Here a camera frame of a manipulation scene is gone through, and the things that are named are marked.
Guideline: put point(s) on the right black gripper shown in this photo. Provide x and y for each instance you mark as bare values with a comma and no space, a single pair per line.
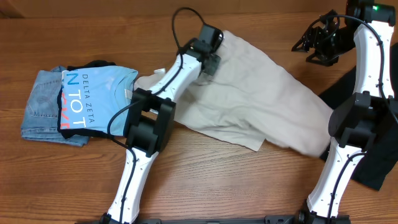
325,39

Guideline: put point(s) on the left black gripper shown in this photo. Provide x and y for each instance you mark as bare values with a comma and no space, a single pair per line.
213,67

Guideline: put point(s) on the beige khaki shorts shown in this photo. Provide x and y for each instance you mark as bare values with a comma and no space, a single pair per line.
251,99

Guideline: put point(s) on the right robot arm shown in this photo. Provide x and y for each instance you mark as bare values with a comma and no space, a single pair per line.
361,120

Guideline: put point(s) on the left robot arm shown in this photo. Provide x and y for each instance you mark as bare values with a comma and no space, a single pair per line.
150,120

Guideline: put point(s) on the folded blue denim jeans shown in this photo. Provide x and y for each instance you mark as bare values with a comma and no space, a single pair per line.
41,113

